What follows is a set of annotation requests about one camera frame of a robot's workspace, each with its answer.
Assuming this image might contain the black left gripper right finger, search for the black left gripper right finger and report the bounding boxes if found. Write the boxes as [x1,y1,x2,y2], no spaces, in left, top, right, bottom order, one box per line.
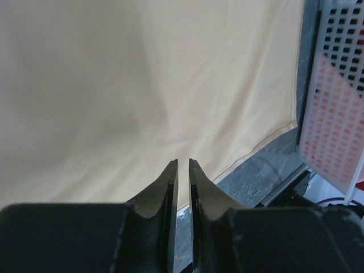
[189,159,363,272]

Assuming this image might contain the white perforated plastic basket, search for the white perforated plastic basket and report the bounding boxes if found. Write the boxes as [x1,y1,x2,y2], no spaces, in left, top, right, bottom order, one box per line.
[298,1,363,204]

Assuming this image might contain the pink cloth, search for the pink cloth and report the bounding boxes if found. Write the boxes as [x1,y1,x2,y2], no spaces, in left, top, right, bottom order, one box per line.
[299,55,363,188]

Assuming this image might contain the peach cloth napkin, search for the peach cloth napkin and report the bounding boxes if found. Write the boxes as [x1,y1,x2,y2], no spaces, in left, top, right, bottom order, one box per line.
[1,1,304,208]

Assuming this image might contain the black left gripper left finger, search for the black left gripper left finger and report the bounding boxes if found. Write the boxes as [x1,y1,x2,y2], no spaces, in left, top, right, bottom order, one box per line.
[1,160,178,272]

